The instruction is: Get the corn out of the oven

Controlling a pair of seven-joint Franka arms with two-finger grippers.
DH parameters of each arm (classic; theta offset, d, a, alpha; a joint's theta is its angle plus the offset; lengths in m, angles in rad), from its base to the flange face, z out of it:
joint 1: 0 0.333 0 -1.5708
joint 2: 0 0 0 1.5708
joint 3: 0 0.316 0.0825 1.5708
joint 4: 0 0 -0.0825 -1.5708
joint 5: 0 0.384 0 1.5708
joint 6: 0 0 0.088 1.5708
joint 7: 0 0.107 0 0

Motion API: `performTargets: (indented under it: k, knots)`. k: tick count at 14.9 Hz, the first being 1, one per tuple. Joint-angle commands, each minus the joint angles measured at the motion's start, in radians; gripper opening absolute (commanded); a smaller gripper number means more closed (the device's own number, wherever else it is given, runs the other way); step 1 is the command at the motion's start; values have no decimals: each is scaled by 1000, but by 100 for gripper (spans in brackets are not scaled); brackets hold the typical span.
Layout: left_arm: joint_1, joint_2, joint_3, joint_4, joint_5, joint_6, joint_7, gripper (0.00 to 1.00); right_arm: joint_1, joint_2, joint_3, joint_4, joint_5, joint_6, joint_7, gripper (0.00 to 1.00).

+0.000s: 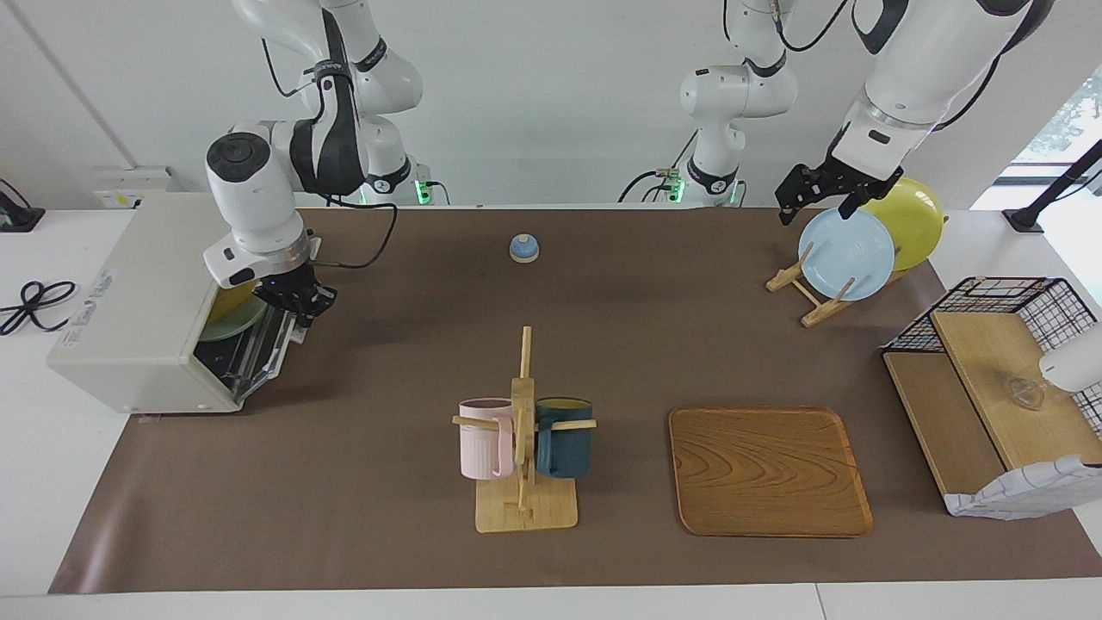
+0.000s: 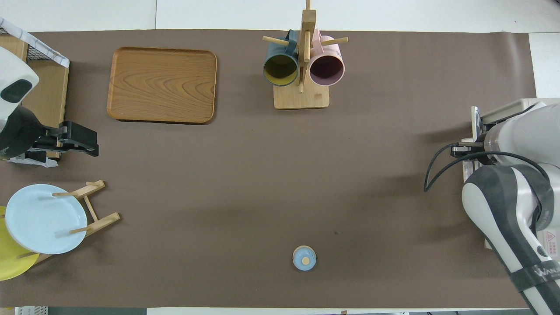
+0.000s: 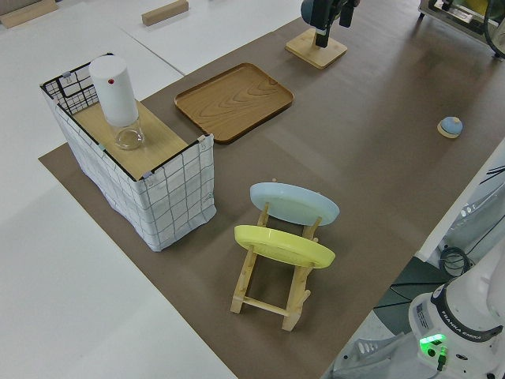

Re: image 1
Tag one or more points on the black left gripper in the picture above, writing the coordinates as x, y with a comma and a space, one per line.
852, 176

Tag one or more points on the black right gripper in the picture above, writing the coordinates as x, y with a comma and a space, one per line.
284, 291

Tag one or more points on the pale green plate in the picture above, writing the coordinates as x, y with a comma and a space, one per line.
232, 325

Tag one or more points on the beige toaster oven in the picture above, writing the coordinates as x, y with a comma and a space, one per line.
129, 327

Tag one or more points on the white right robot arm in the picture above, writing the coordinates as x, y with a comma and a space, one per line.
250, 185

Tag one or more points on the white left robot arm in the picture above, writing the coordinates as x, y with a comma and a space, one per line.
913, 77

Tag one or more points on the light blue plate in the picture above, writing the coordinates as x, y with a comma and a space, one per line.
848, 258

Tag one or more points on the yellow plate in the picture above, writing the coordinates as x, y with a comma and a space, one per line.
917, 224

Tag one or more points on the wooden plate rack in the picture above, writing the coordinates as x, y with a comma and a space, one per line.
818, 314

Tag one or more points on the brown table mat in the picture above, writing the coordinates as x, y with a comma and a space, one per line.
387, 482

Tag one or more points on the blue bell with wooden knob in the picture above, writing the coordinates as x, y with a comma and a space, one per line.
524, 250

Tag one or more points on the pink mug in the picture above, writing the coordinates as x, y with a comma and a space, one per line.
482, 448

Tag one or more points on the white socket box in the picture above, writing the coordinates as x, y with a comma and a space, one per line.
129, 191

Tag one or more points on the black clamp stand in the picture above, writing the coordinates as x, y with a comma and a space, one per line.
1055, 189

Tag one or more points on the clear glass cup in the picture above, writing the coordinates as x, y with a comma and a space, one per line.
1026, 392

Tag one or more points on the wooden serving tray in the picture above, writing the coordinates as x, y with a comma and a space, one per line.
770, 474

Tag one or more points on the dark teal mug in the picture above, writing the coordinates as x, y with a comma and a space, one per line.
564, 448

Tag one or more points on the wooden mug tree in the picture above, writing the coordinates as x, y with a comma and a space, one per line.
525, 512

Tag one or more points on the white rounded device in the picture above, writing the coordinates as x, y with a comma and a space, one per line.
1076, 362

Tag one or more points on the black desk device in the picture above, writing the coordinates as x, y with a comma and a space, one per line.
17, 215

